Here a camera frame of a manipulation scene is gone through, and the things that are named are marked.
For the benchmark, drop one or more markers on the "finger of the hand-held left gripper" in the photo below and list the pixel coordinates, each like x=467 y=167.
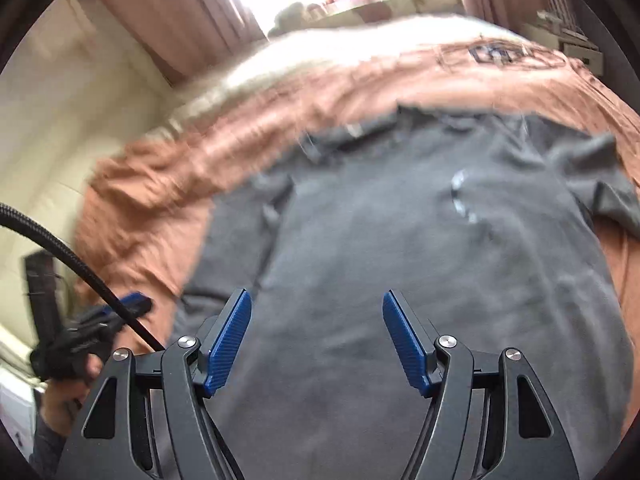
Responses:
x=135 y=305

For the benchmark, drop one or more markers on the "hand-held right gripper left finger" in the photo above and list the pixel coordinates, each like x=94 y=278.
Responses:
x=230 y=345

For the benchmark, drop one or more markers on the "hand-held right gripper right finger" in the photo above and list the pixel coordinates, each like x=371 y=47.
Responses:
x=402 y=345

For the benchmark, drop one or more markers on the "grey t-shirt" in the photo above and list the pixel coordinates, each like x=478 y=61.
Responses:
x=350 y=235

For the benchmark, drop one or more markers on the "person's left hand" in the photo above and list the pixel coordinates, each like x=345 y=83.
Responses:
x=62 y=402

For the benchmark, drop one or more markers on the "brown blanket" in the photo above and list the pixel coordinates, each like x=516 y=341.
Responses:
x=200 y=150

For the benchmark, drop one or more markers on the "cream padded headboard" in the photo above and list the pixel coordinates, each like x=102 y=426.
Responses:
x=50 y=110

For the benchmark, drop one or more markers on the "cream quilt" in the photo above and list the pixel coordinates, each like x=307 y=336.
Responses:
x=280 y=55

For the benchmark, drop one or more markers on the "cream nightstand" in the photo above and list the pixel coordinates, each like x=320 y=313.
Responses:
x=565 y=37

